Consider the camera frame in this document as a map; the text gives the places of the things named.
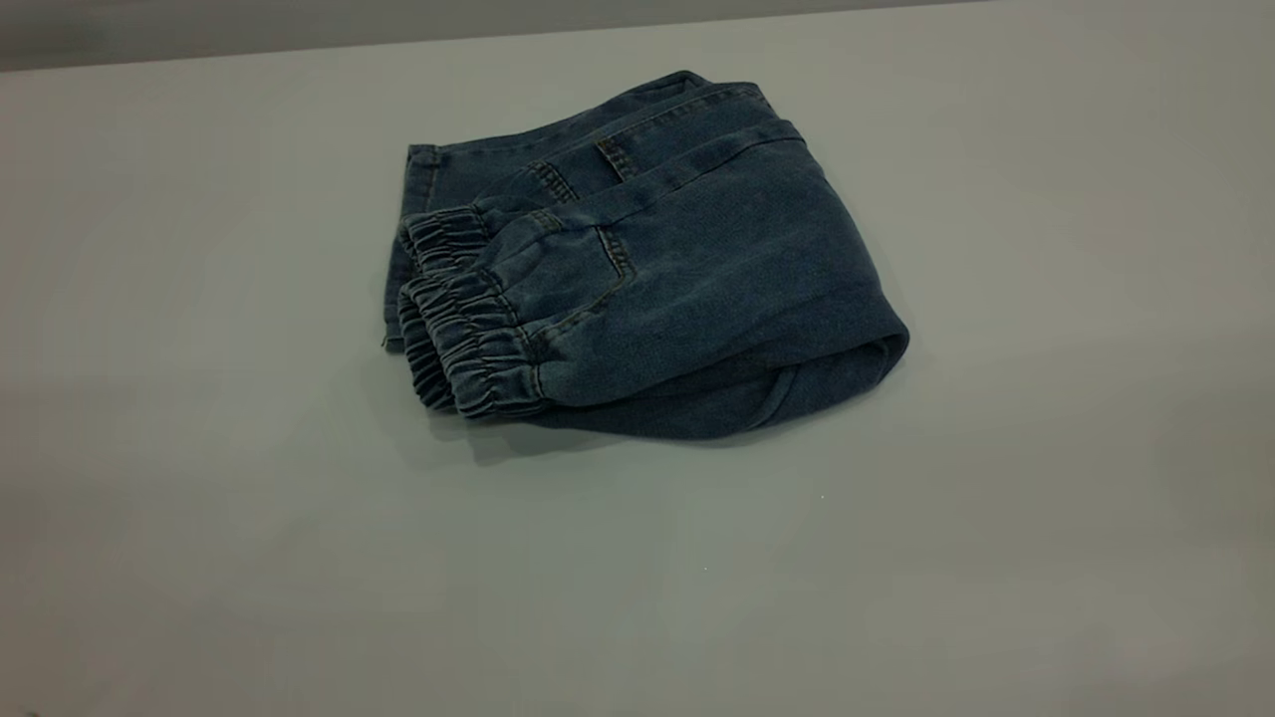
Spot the blue denim shorts basketball print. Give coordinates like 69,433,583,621
382,70,911,441

